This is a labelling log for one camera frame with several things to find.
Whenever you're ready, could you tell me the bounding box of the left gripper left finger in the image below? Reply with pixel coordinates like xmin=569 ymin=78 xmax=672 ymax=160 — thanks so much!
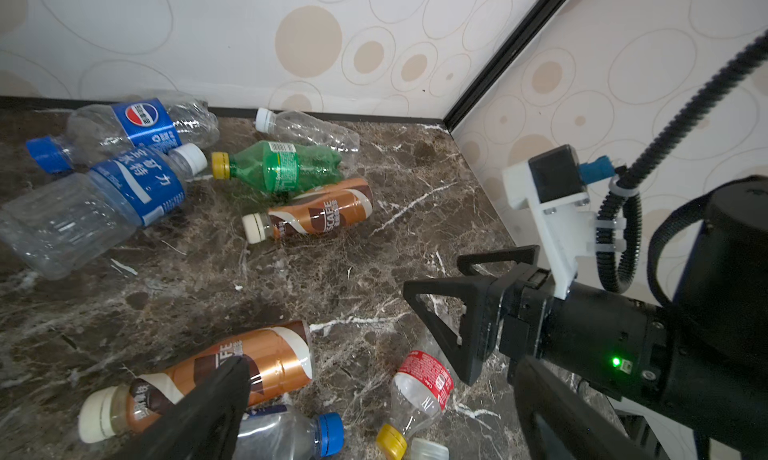
xmin=112 ymin=356 xmax=250 ymax=459

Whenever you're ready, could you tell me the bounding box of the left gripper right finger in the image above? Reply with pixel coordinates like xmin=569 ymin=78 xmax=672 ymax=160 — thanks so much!
xmin=513 ymin=356 xmax=648 ymax=459

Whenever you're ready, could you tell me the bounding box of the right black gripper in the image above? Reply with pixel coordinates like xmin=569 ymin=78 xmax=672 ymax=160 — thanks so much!
xmin=403 ymin=245 xmax=678 ymax=400

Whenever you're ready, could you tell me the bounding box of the clear bottle red label yellow cap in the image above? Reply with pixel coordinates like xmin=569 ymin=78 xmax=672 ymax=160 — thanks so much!
xmin=376 ymin=347 xmax=455 ymax=460

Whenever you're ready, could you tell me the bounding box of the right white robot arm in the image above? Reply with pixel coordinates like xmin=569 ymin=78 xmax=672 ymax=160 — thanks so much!
xmin=403 ymin=36 xmax=767 ymax=459

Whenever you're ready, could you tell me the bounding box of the clear crushed bottle blue cap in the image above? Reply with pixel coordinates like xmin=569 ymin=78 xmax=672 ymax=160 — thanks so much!
xmin=232 ymin=405 xmax=345 ymax=460

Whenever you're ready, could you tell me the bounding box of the brown Nescafe bottle near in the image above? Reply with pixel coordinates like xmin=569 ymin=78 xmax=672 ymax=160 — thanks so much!
xmin=78 ymin=320 xmax=313 ymax=444

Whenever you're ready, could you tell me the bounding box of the brown nescafe bottle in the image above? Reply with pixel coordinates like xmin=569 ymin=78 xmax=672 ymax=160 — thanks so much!
xmin=78 ymin=320 xmax=313 ymax=444
xmin=242 ymin=178 xmax=373 ymax=244

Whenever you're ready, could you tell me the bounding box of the brown Nescafe bottle far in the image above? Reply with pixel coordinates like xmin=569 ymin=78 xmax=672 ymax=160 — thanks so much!
xmin=242 ymin=178 xmax=373 ymax=244

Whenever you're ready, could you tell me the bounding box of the clear bottle blue label white cap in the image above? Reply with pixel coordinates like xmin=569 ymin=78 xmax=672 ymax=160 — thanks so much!
xmin=1 ymin=144 xmax=208 ymax=280

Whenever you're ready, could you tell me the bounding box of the green soda bottle yellow cap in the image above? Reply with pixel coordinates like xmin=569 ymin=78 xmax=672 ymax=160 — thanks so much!
xmin=211 ymin=140 xmax=359 ymax=194

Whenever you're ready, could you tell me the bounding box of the clear Pepsi bottle blue cap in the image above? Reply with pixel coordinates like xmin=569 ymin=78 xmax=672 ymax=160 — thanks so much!
xmin=26 ymin=91 xmax=220 ymax=174

